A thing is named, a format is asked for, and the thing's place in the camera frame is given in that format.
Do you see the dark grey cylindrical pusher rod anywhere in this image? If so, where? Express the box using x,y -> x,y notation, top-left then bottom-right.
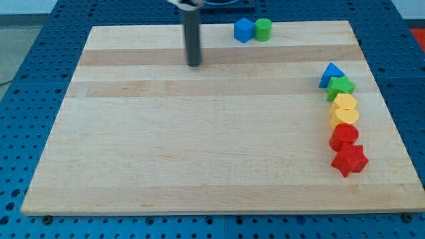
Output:
182,10 -> 201,67

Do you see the white rod mount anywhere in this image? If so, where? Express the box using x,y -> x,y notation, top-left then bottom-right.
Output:
167,0 -> 203,11

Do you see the blue triangle block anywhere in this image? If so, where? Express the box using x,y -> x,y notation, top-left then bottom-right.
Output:
318,62 -> 345,88

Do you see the blue cube block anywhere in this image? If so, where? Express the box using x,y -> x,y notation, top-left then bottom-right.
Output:
233,18 -> 255,43

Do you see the green cylinder block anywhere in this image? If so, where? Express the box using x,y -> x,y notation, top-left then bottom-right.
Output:
254,18 -> 272,42

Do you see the light wooden board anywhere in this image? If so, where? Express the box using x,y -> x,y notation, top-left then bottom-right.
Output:
21,21 -> 424,216

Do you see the green star block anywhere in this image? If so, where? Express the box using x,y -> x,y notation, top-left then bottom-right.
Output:
326,76 -> 356,102

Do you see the yellow pentagon block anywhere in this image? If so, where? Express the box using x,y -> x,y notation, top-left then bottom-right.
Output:
329,93 -> 358,116

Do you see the yellow heart block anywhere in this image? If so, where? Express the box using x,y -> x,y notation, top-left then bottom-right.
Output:
329,108 -> 360,129

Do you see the red cylinder block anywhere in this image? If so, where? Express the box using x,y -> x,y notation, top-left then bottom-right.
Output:
329,123 -> 359,151

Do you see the red star block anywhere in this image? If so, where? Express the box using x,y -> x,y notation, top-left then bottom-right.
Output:
331,143 -> 369,177

